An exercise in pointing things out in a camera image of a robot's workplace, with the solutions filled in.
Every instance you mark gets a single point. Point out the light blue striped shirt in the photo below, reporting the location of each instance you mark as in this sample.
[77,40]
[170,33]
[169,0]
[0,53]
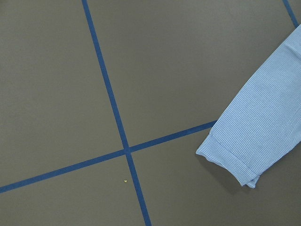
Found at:
[263,121]

